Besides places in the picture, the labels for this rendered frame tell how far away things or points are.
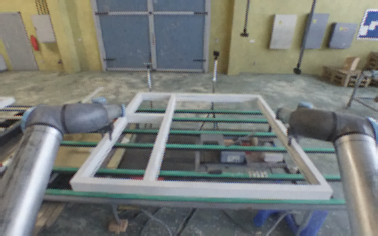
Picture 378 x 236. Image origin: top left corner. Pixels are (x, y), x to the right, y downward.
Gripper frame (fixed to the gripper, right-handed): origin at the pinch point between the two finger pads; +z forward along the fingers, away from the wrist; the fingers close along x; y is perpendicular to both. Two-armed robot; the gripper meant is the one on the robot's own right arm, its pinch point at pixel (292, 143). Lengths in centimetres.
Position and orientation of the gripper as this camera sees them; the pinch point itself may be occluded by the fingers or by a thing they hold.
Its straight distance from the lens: 167.8
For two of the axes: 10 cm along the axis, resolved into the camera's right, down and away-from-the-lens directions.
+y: -0.4, 4.7, -8.8
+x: 10.0, 0.3, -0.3
